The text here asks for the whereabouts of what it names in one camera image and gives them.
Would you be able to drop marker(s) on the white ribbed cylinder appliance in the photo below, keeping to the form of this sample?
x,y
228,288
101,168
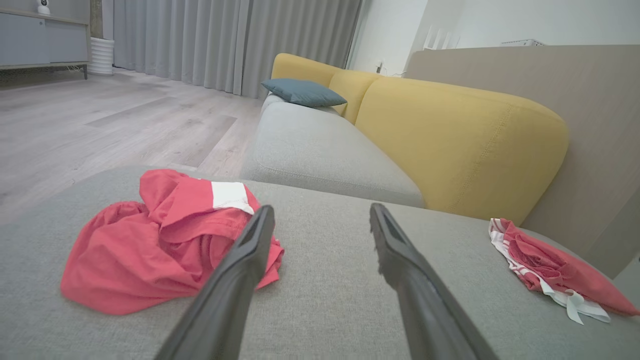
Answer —
x,y
101,56

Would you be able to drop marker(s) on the red jersey with white trim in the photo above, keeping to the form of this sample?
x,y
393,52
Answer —
x,y
550,265

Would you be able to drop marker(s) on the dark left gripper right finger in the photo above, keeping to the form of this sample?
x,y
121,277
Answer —
x,y
420,290

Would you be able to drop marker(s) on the grey sideboard cabinet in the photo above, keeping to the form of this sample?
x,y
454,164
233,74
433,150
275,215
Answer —
x,y
40,42

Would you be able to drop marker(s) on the white router box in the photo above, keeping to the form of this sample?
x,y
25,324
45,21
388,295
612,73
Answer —
x,y
522,43

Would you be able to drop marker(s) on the white antenna device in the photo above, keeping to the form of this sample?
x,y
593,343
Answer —
x,y
440,40

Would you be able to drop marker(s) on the red shorts with white panel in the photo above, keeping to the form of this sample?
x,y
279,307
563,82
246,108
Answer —
x,y
145,250

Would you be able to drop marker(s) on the grey sofa ottoman seat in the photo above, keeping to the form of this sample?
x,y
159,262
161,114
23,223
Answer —
x,y
325,300

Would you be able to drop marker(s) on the medium yellow sofa back cushion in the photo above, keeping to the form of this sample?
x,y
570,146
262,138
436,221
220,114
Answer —
x,y
355,90

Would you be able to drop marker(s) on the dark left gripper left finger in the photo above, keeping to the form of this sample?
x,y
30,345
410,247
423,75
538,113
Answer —
x,y
225,295

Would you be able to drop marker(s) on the blue throw pillow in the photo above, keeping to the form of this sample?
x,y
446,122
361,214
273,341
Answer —
x,y
302,92

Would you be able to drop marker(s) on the small yellow sofa back cushion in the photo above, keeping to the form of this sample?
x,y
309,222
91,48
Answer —
x,y
305,67

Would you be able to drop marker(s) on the small white security camera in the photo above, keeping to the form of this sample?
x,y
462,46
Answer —
x,y
43,7

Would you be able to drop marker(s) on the grey sofa seat cushion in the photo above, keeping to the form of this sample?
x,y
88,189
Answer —
x,y
320,150

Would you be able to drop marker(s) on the large yellow sofa back cushion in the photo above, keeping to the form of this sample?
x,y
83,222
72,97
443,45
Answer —
x,y
465,145

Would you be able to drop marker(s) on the grey pleated curtain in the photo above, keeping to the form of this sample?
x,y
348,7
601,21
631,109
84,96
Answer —
x,y
225,40

